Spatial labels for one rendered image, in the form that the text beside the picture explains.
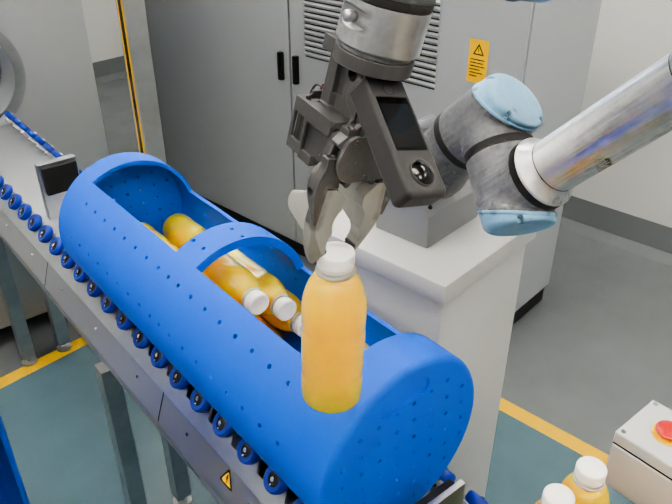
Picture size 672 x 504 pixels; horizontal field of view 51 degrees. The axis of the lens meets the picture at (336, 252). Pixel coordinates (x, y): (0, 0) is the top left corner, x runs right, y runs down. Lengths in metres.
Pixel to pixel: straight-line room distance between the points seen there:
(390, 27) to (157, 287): 0.71
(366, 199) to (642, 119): 0.44
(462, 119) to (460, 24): 1.31
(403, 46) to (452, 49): 1.91
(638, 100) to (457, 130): 0.33
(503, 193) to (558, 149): 0.11
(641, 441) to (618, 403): 1.77
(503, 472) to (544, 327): 0.85
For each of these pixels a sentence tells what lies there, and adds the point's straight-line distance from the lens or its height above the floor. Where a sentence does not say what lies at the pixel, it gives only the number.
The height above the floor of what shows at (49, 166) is 1.08.
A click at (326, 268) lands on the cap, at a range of 0.69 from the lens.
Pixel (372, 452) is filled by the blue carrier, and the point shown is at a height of 1.13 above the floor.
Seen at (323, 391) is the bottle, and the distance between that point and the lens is 0.77.
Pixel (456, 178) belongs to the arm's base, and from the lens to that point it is 1.25.
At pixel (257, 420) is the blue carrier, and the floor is 1.12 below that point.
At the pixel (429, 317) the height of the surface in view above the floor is 1.06.
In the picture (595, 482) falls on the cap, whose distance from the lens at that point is 1.00.
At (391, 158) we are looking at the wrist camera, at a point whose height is 1.57.
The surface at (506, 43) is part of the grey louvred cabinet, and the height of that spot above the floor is 1.22.
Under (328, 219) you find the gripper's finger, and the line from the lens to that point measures 0.66.
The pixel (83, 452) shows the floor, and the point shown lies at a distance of 2.61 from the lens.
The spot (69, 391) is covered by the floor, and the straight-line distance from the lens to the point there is 2.86.
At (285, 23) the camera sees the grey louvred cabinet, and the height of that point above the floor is 1.13.
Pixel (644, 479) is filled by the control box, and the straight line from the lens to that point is 1.08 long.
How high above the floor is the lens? 1.80
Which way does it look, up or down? 31 degrees down
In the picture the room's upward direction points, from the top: straight up
